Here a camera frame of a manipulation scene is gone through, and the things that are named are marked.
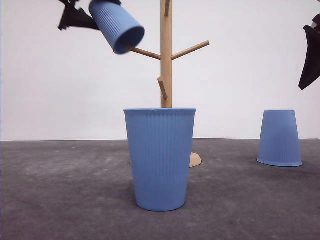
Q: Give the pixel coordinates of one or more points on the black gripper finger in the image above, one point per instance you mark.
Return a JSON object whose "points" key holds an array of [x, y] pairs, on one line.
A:
{"points": [[311, 69], [75, 18]]}

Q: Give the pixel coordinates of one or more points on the wooden cup tree stand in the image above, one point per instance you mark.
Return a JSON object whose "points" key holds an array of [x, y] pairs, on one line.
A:
{"points": [[166, 57]]}

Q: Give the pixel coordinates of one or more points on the blue ribbed cup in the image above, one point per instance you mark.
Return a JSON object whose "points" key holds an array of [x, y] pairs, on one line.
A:
{"points": [[161, 141], [280, 143], [122, 28]]}

